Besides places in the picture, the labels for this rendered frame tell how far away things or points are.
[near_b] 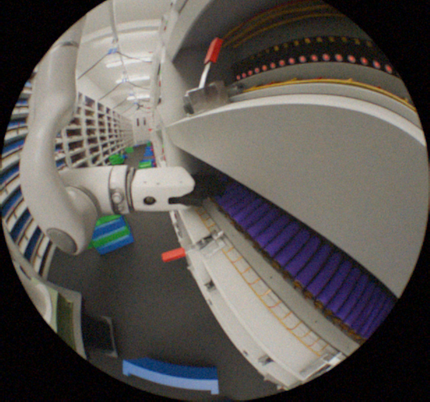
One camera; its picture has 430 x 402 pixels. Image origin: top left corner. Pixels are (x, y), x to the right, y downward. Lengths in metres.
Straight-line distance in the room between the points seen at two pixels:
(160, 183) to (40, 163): 0.16
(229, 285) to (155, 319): 0.60
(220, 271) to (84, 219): 0.19
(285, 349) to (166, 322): 0.61
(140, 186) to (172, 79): 0.24
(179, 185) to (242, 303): 0.19
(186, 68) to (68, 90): 0.25
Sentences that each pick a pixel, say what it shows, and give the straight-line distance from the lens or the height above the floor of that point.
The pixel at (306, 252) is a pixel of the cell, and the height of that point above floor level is 0.57.
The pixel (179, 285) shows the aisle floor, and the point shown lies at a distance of 0.77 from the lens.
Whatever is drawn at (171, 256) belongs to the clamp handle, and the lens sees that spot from 0.20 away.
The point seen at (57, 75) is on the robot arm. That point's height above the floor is 0.83.
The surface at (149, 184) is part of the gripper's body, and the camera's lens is 0.19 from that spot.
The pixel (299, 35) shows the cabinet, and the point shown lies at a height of 0.92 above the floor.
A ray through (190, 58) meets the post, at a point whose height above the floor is 0.89.
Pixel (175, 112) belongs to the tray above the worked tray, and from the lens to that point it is 0.31.
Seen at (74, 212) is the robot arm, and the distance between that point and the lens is 0.17.
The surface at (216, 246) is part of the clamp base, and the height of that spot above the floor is 0.53.
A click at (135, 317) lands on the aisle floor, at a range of 0.80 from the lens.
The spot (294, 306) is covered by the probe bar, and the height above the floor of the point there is 0.56.
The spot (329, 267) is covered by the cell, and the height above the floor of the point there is 0.58.
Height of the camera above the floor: 0.70
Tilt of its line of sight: 27 degrees down
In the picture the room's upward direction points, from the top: straight up
